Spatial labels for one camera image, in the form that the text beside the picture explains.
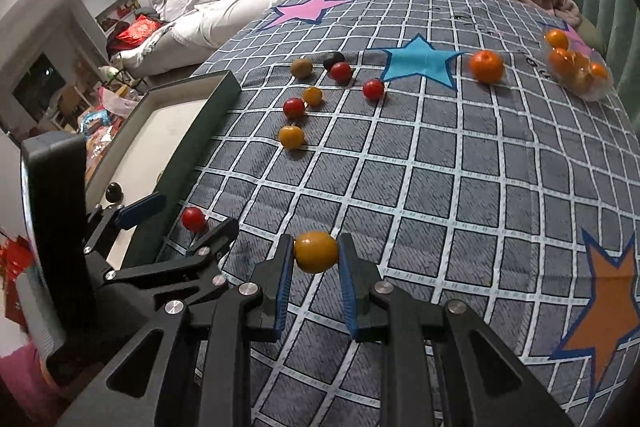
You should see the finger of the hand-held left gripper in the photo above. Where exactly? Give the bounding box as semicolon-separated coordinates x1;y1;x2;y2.
82;192;167;258
102;217;241;304

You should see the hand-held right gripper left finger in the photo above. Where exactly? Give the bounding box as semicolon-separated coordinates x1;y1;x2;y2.
57;233;296;427

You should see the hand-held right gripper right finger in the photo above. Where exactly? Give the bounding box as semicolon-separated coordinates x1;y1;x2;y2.
338;232;573;427

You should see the dark green tray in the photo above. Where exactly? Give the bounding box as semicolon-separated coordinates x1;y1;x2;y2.
85;69;243;268

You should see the person's left forearm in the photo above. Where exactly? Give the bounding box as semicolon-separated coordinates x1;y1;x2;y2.
0;339;68;413

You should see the red bag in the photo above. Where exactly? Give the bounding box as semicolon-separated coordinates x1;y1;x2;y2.
0;232;36;328

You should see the dark screen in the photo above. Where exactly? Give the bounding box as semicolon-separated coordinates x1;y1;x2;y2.
12;52;68;112

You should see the grey checked blanket with stars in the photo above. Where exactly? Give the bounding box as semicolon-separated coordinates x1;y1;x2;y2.
160;0;640;427

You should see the red embroidered cushion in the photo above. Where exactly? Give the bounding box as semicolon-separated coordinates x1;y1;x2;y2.
116;18;163;50

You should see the white sofa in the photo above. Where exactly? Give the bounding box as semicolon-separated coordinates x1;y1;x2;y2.
120;0;381;78

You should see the clear plastic bag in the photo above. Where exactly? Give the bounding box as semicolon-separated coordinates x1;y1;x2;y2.
542;27;613;100

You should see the wall shelf with red items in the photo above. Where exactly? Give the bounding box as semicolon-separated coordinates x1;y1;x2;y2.
95;0;141;32

